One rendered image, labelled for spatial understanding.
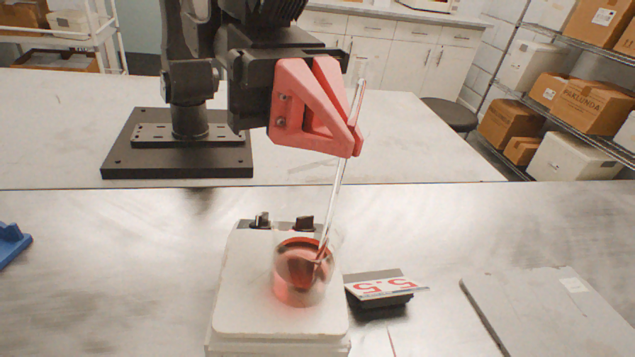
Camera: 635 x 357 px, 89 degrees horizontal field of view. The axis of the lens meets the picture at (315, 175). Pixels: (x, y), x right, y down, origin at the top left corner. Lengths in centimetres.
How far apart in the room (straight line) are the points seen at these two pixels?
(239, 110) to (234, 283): 16
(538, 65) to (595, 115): 63
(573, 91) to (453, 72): 111
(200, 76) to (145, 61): 286
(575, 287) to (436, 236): 19
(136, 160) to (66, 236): 16
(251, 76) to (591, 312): 52
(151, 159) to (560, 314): 64
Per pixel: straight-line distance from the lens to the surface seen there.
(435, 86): 331
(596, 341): 57
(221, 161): 59
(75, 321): 45
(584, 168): 251
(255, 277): 33
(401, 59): 304
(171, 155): 62
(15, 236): 54
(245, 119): 27
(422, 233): 56
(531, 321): 52
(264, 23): 31
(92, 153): 70
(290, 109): 25
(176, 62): 57
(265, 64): 24
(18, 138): 79
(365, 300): 42
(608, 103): 245
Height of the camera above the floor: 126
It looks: 35 degrees down
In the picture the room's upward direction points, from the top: 10 degrees clockwise
